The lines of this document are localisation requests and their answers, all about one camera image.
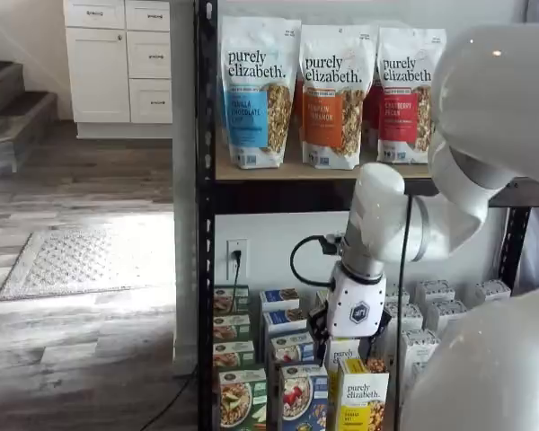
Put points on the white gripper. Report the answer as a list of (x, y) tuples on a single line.
[(355, 310)]

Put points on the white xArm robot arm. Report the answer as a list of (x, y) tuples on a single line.
[(498, 90)]

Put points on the blue white flax oatmeal box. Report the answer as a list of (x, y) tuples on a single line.
[(303, 395), (289, 348)]

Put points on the blue purely elizabeth box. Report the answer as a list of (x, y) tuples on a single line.
[(284, 319), (278, 298)]

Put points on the green Nature's Path oatmeal box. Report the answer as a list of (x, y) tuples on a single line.
[(231, 328), (242, 399), (229, 300), (233, 354)]

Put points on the brown wooden shelf board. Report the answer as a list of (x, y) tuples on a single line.
[(296, 173)]

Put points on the black metal shelf rack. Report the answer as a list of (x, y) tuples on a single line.
[(205, 224)]

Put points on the white patterned-top carton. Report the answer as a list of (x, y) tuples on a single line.
[(411, 319), (489, 291), (435, 291), (417, 372), (447, 314), (397, 297), (420, 354)]

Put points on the orange purely elizabeth granola bag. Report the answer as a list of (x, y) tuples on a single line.
[(297, 108), (332, 90)]

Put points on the red purely elizabeth granola bag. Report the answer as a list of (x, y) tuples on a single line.
[(404, 99)]

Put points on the blue purely elizabeth granola bag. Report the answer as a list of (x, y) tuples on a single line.
[(251, 90)]

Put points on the grey patterned rug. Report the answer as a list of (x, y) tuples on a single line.
[(72, 260)]

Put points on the white drawer cabinet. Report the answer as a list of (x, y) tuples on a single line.
[(99, 67)]

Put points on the grey wooden staircase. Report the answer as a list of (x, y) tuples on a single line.
[(9, 116)]

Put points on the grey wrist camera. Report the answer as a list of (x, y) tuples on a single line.
[(330, 244)]

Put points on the white wall outlet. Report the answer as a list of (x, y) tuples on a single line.
[(242, 269)]

